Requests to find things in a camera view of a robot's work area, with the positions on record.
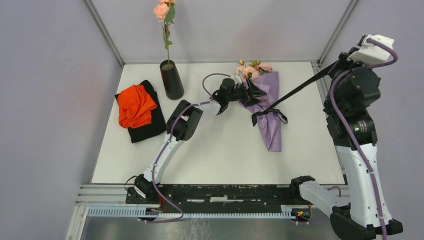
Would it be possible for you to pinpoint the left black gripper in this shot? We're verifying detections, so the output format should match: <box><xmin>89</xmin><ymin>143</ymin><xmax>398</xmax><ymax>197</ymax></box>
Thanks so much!
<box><xmin>226</xmin><ymin>78</ymin><xmax>265</xmax><ymax>108</ymax></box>

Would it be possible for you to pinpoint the purple paper flower bouquet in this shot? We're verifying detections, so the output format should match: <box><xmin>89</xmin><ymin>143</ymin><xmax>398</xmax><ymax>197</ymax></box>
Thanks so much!
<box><xmin>235</xmin><ymin>59</ymin><xmax>285</xmax><ymax>153</ymax></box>

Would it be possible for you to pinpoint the black ribbon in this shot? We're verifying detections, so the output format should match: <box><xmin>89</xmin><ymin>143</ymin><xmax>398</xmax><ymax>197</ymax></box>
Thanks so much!
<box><xmin>251</xmin><ymin>60</ymin><xmax>340</xmax><ymax>127</ymax></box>

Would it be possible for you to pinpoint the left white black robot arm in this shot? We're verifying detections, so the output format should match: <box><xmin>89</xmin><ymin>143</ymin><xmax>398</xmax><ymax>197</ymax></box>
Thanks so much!
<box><xmin>133</xmin><ymin>77</ymin><xmax>267</xmax><ymax>204</ymax></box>

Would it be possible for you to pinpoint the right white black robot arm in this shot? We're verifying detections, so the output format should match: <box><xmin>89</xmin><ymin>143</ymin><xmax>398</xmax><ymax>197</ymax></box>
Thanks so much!
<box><xmin>288</xmin><ymin>52</ymin><xmax>404</xmax><ymax>240</ymax></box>

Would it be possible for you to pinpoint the black cylindrical vase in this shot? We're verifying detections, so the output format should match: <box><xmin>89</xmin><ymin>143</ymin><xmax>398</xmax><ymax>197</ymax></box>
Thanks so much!
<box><xmin>159</xmin><ymin>60</ymin><xmax>184</xmax><ymax>100</ymax></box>

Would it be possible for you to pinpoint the pink rose stem in vase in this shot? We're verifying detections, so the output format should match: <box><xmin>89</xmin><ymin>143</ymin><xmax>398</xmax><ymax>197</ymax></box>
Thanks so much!
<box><xmin>153</xmin><ymin>0</ymin><xmax>176</xmax><ymax>70</ymax></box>

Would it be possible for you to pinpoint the black cloth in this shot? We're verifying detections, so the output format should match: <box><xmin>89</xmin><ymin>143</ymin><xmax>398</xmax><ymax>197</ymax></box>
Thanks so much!
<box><xmin>115</xmin><ymin>80</ymin><xmax>166</xmax><ymax>144</ymax></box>

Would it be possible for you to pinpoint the orange cloth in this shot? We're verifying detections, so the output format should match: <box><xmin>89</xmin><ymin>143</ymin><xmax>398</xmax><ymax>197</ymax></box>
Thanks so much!
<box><xmin>117</xmin><ymin>84</ymin><xmax>158</xmax><ymax>129</ymax></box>

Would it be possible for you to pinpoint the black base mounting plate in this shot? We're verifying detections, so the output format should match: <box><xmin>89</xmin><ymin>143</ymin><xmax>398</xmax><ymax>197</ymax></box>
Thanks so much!
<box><xmin>125</xmin><ymin>184</ymin><xmax>323</xmax><ymax>214</ymax></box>

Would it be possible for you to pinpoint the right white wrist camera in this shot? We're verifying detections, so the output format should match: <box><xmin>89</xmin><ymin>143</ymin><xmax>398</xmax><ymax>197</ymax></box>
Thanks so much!
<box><xmin>347</xmin><ymin>34</ymin><xmax>395</xmax><ymax>65</ymax></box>

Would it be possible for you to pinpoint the white slotted cable duct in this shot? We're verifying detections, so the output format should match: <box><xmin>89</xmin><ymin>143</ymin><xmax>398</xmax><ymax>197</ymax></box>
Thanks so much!
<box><xmin>86</xmin><ymin>206</ymin><xmax>295</xmax><ymax>220</ymax></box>

